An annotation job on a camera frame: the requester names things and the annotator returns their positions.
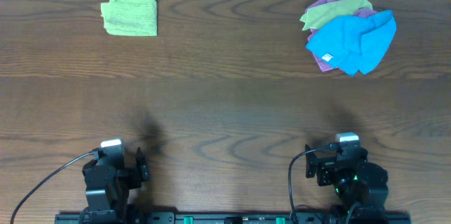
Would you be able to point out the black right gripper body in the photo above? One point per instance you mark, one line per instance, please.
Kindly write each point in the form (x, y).
(311, 165)

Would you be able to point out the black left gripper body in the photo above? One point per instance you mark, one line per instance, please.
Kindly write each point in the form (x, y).
(141, 169)

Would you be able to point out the blue microfiber cloth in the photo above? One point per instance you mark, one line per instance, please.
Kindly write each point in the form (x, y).
(354, 44)

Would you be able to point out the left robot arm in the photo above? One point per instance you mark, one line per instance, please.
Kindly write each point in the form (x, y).
(106, 206)

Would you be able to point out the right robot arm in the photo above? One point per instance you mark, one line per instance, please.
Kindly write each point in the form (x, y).
(360, 185)

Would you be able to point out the crumpled green cloth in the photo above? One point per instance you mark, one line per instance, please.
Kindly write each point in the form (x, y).
(316, 17)

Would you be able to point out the purple microfiber cloth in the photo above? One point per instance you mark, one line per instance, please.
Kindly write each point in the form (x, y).
(362, 13)

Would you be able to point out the folded green cloth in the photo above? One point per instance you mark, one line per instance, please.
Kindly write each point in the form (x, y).
(133, 18)

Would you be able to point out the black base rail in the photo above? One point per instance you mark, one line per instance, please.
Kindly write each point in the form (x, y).
(248, 218)

